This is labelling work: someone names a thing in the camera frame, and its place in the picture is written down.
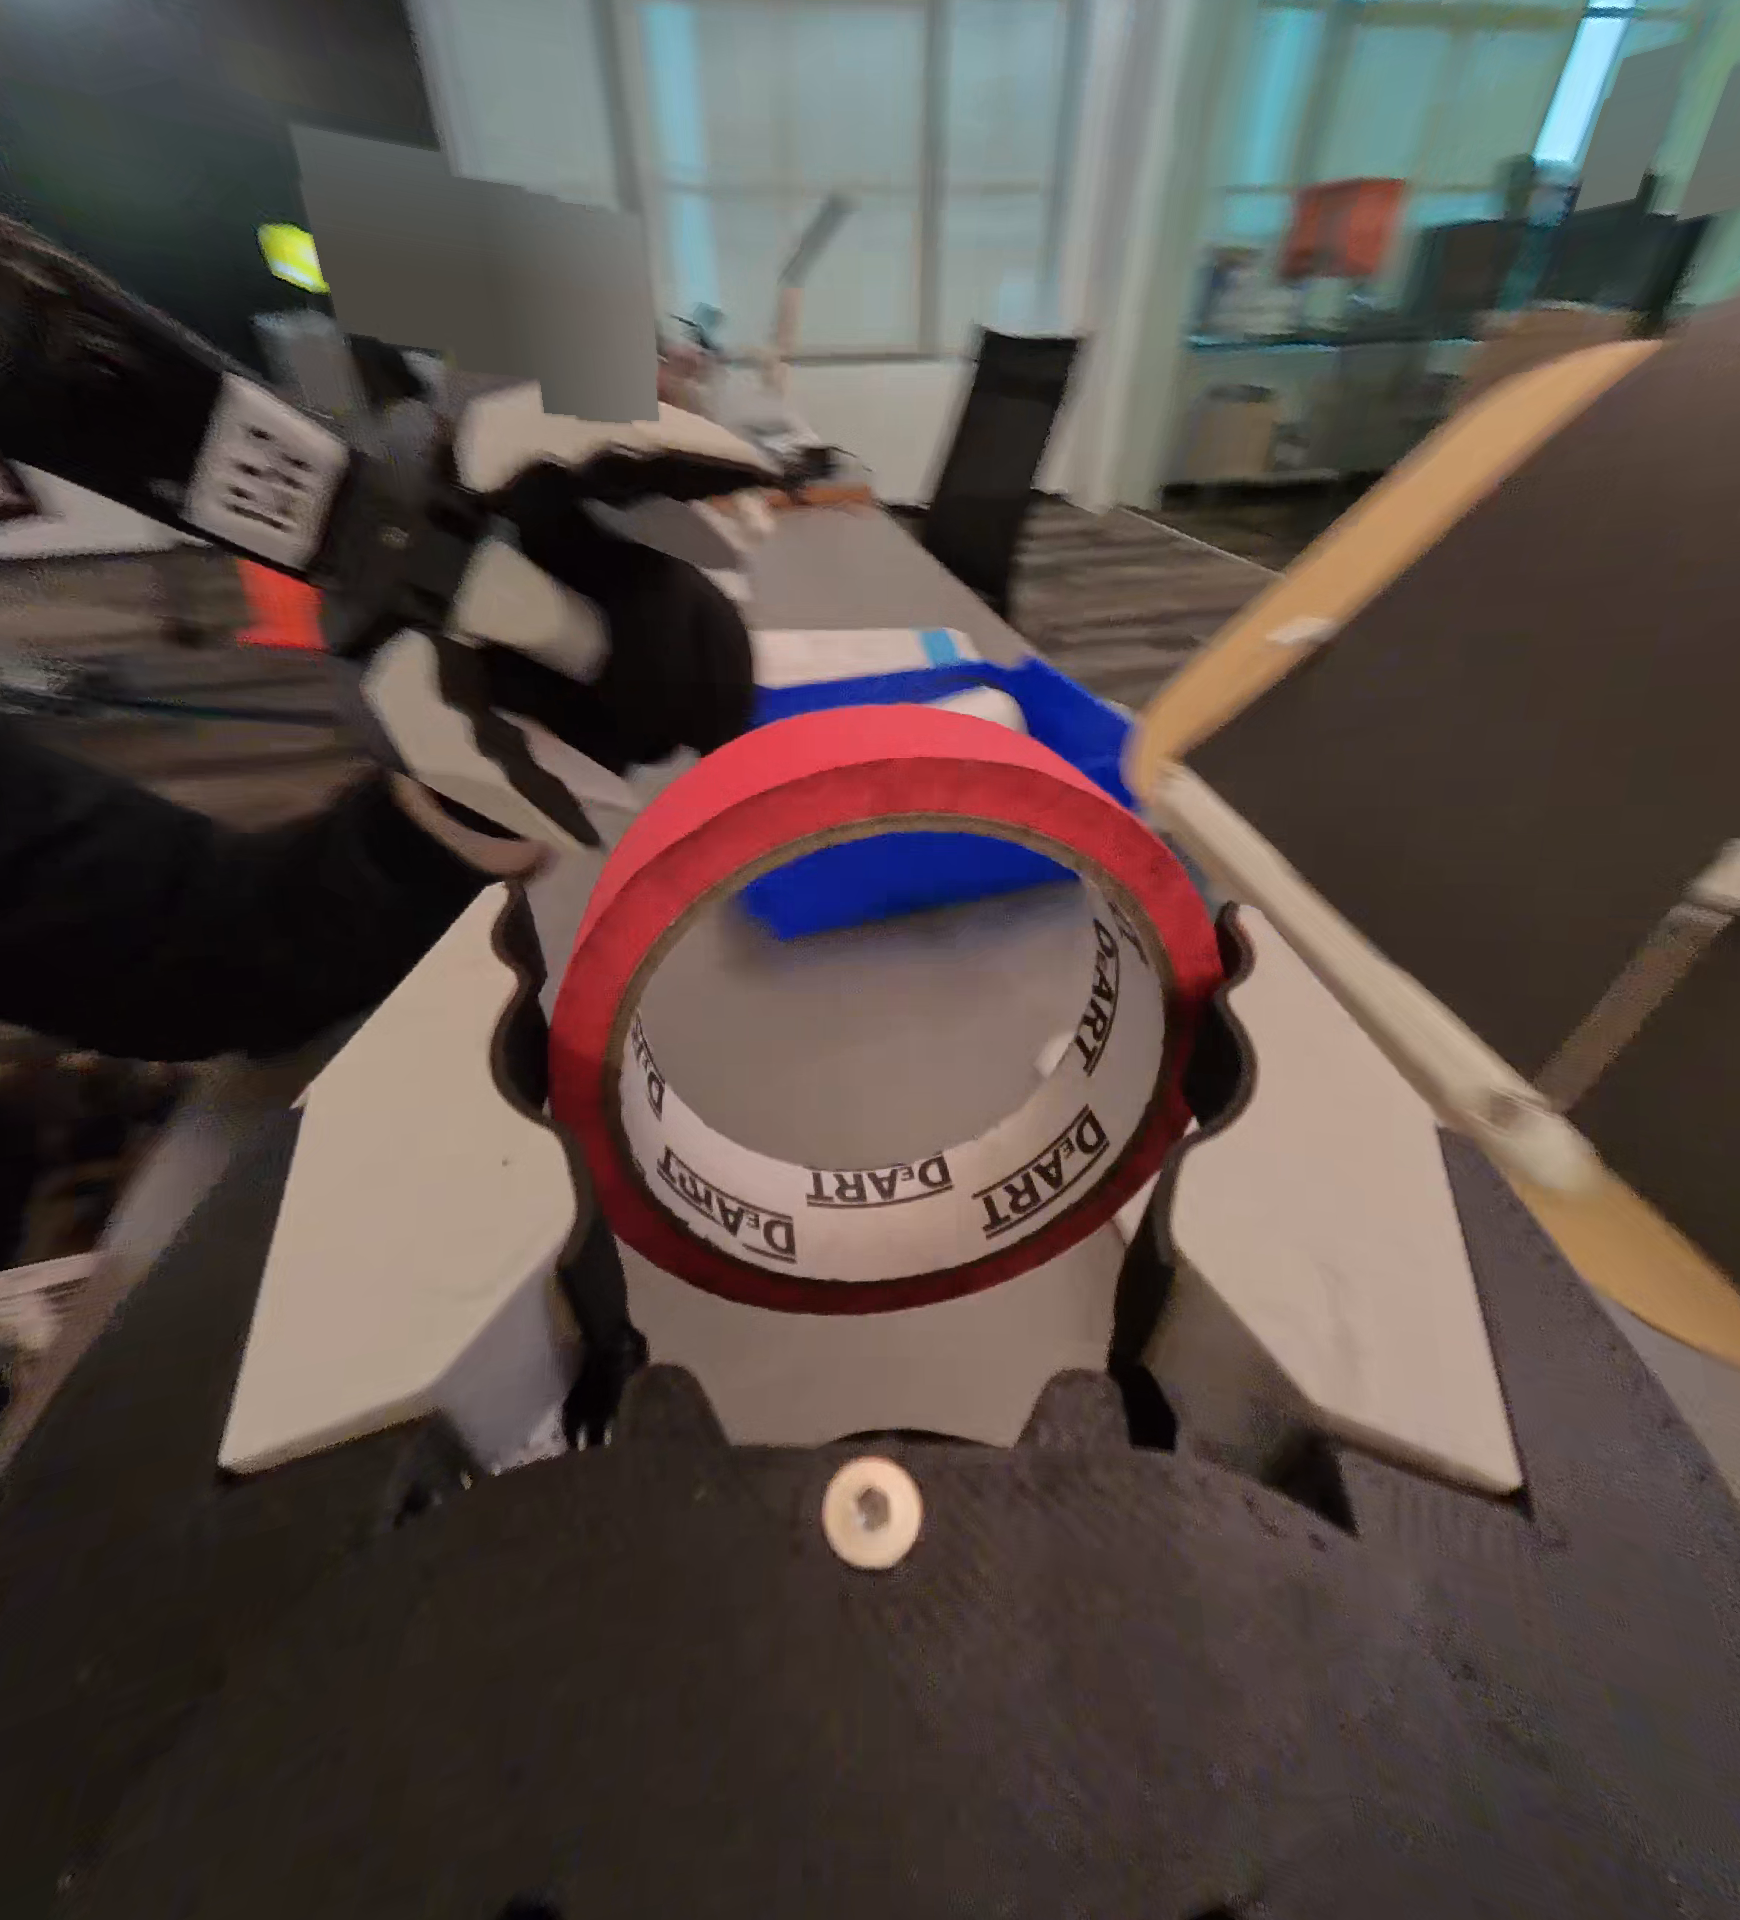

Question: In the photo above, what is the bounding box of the red tape roll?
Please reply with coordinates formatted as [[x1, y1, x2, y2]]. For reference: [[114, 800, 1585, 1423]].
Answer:
[[544, 708, 1225, 1318]]

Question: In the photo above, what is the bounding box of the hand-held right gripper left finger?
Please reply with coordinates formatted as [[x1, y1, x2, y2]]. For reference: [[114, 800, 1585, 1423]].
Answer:
[[215, 879, 648, 1475]]

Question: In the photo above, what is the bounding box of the orange traffic cone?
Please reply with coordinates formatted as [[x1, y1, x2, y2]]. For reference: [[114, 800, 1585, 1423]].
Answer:
[[236, 558, 328, 648]]

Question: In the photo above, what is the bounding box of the black office chair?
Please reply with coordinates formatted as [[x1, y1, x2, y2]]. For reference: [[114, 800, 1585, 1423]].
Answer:
[[926, 319, 1083, 616]]

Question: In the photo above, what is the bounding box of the person's left forearm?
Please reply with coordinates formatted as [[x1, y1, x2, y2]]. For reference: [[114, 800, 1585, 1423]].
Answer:
[[0, 708, 543, 1060]]

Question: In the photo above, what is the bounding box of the blue white pamphlet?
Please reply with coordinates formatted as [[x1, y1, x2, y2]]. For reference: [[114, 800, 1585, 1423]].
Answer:
[[752, 625, 989, 695]]

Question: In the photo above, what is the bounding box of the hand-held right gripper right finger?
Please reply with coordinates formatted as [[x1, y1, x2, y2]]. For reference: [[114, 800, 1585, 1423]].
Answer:
[[1103, 902, 1535, 1500]]

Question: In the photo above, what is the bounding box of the white paper roll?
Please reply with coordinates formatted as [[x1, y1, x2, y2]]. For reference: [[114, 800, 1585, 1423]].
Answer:
[[810, 684, 1034, 738]]

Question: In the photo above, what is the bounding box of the person's left hand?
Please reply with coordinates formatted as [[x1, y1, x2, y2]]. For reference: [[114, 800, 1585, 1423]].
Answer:
[[504, 468, 759, 771]]

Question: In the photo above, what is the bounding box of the white frame bar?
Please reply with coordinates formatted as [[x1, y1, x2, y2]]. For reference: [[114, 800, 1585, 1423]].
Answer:
[[1149, 764, 1614, 1196]]

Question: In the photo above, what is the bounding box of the blue plastic bin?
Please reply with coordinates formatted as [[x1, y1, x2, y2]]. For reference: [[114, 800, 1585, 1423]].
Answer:
[[733, 659, 1149, 939]]

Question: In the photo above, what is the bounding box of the dark divider panel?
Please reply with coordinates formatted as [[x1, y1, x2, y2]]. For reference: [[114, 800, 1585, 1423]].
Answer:
[[1134, 264, 1740, 1386]]

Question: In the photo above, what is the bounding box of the black wall screen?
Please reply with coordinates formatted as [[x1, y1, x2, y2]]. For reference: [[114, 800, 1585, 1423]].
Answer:
[[0, 0, 443, 363]]

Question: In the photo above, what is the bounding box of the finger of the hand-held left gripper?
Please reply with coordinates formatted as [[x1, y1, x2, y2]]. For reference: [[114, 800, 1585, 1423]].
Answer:
[[356, 543, 614, 858], [452, 397, 794, 502]]

